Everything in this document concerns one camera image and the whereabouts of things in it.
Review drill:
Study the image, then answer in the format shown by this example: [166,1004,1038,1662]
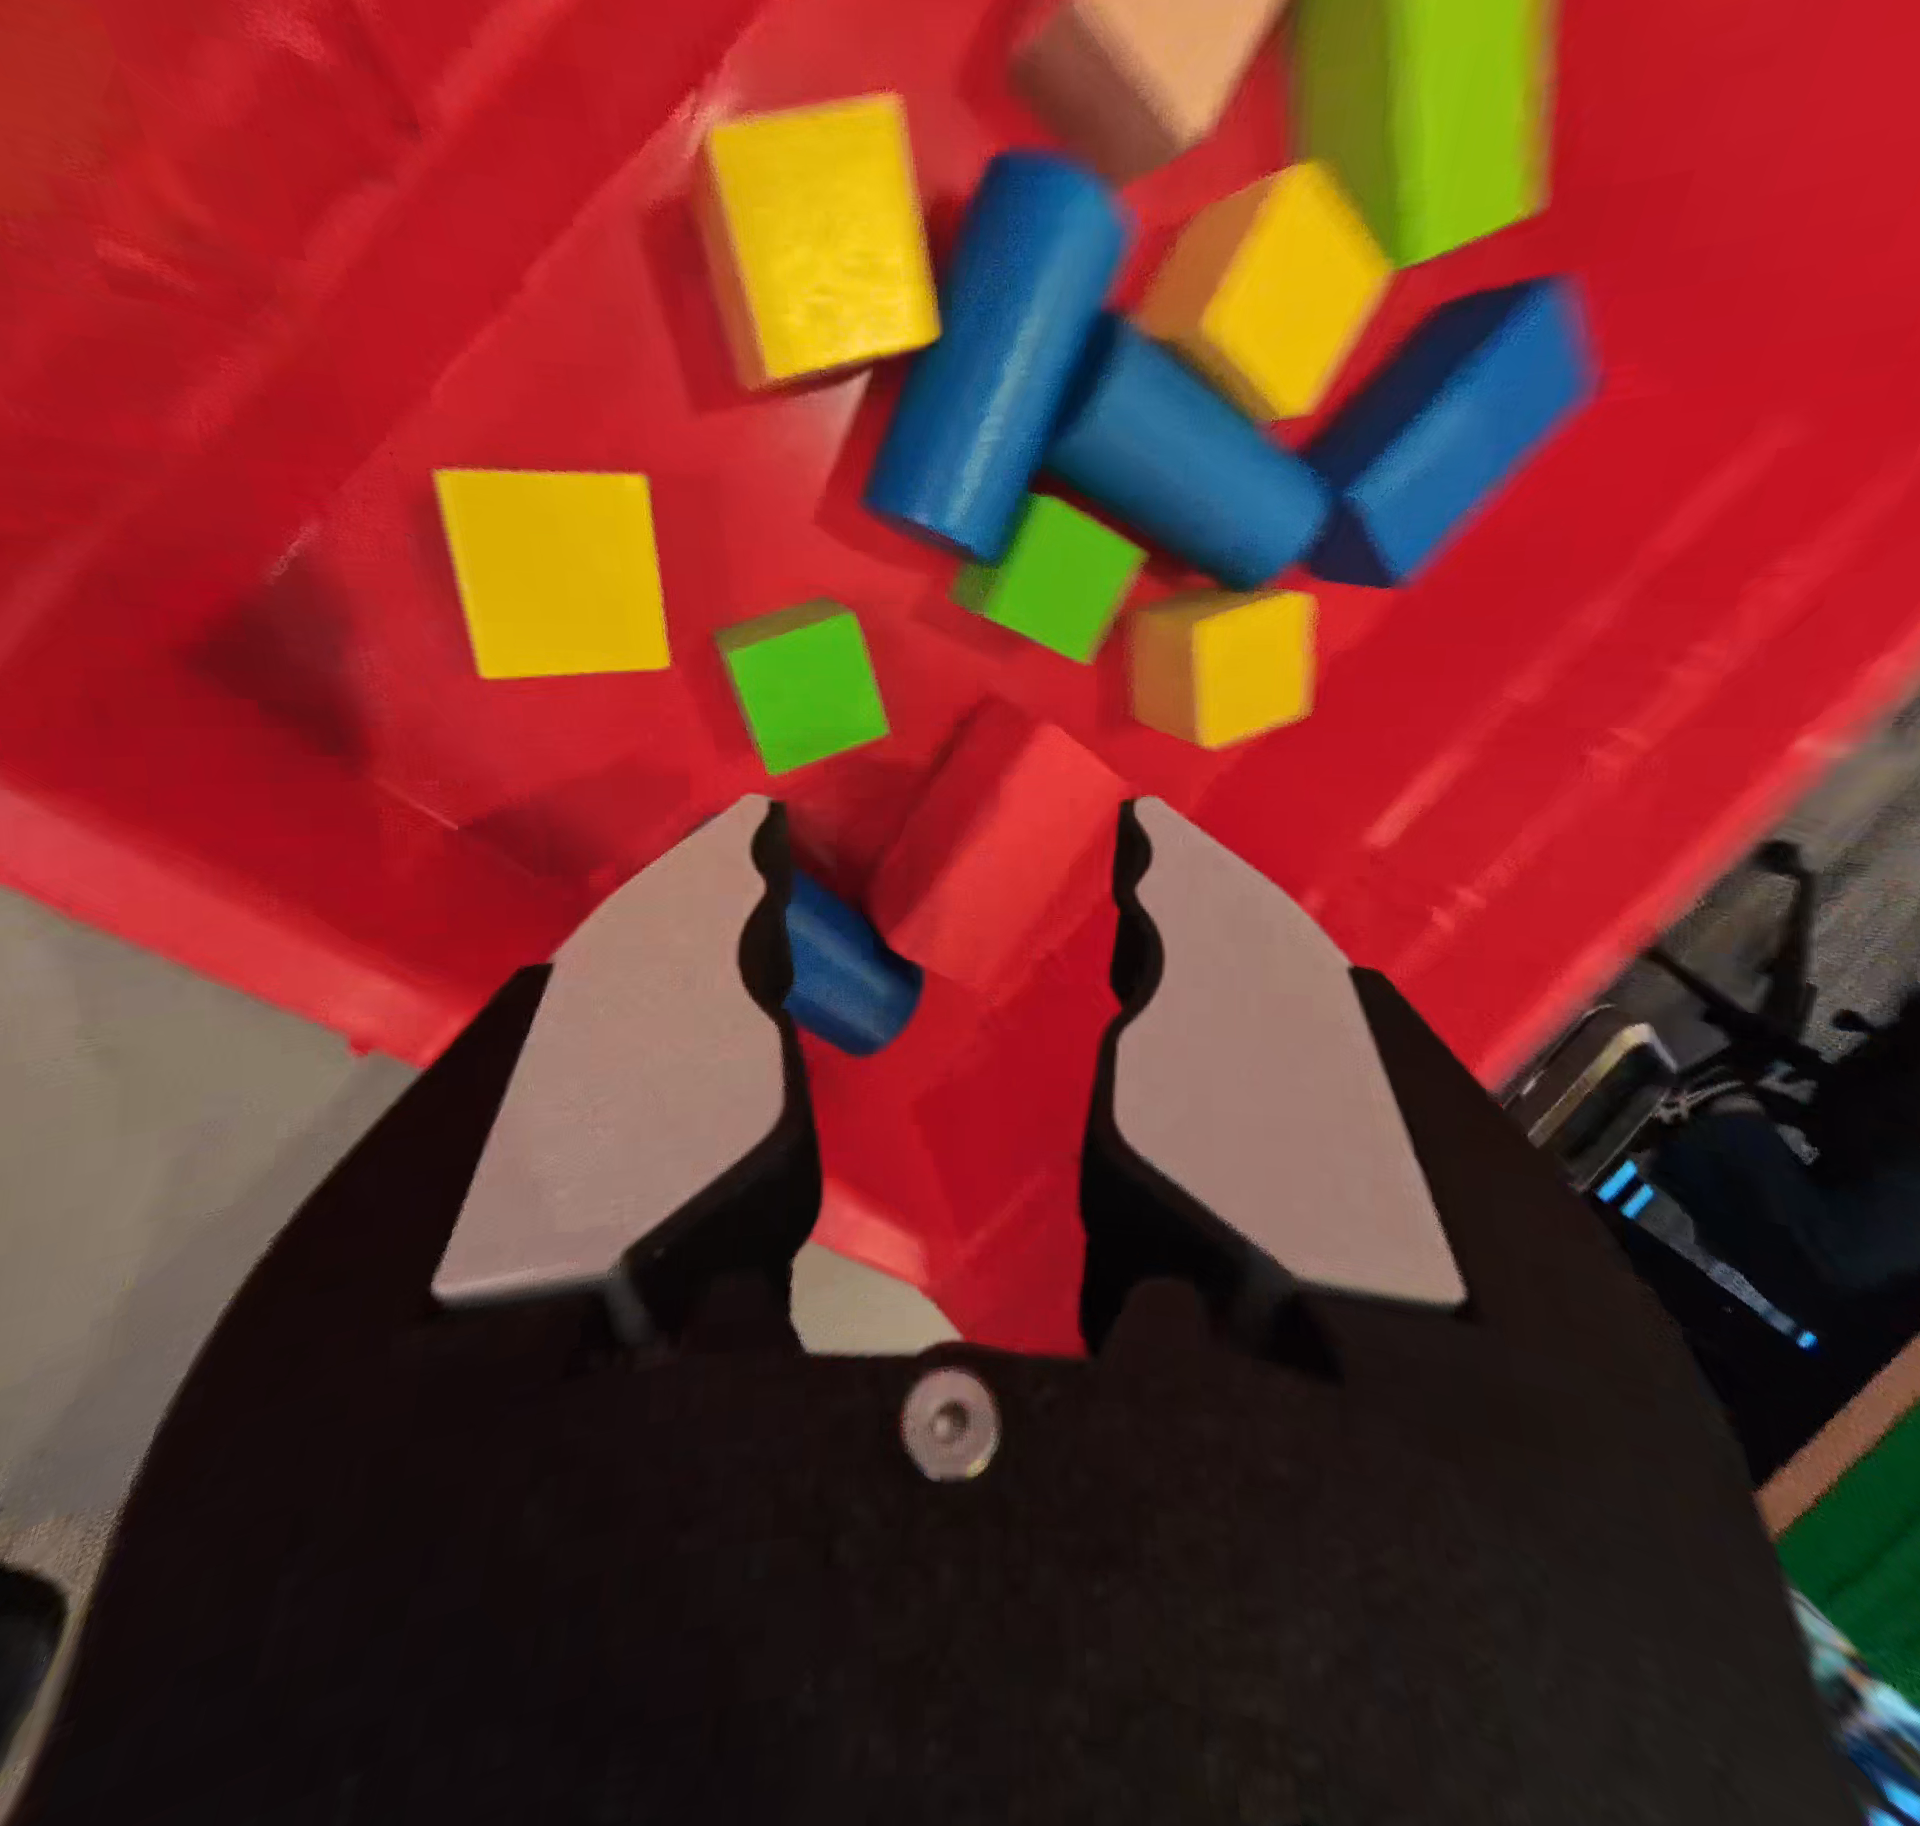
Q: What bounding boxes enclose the red plastic bin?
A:
[0,0,1920,1364]

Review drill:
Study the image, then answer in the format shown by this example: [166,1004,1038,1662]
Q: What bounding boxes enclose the small green wooden block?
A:
[952,492,1154,671]

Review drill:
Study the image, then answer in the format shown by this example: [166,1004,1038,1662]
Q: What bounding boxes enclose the green wooden cube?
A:
[713,602,896,784]

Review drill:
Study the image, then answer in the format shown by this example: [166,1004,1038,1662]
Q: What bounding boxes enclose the natural wooden block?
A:
[1006,0,1337,185]

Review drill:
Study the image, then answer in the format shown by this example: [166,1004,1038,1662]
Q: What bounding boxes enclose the blue wooden cylinder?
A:
[780,872,926,1065]
[863,147,1136,569]
[1044,320,1337,598]

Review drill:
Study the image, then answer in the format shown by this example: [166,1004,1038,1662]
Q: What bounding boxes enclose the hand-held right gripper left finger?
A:
[435,799,824,1319]

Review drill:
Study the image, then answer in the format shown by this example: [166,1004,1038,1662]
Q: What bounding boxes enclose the yellow wooden cube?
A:
[689,93,947,394]

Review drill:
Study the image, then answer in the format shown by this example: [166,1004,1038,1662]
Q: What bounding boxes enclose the red wooden block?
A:
[863,697,1141,1004]

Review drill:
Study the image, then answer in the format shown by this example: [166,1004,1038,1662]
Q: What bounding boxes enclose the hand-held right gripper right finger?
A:
[1079,799,1472,1319]

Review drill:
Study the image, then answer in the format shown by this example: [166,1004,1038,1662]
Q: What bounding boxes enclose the long green wooden block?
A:
[1284,0,1562,274]

